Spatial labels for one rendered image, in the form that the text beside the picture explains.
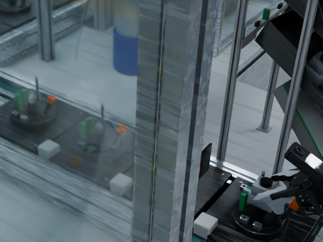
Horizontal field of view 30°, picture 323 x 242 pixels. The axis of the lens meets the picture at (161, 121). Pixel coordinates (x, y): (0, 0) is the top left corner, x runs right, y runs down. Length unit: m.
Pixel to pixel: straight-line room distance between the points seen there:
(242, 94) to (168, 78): 1.89
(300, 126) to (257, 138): 0.41
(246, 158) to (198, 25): 1.60
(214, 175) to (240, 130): 0.41
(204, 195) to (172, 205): 1.21
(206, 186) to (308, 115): 0.34
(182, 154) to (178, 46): 0.07
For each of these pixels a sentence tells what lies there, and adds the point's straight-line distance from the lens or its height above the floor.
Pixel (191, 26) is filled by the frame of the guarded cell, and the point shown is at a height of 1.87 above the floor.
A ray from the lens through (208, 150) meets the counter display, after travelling 1.28.
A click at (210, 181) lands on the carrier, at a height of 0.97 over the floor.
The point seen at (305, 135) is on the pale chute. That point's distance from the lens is 1.60.
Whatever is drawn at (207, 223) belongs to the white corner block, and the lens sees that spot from 1.46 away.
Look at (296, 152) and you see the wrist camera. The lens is 1.34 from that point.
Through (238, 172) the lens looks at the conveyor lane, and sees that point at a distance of 1.67.
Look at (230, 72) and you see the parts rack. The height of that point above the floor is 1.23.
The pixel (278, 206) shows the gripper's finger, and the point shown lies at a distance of 1.41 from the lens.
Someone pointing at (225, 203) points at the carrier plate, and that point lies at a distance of 1.55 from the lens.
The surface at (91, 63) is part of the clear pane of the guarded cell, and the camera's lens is 0.25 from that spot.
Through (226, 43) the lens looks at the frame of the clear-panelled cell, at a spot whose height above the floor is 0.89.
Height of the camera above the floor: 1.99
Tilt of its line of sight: 34 degrees down
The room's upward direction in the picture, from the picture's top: 4 degrees clockwise
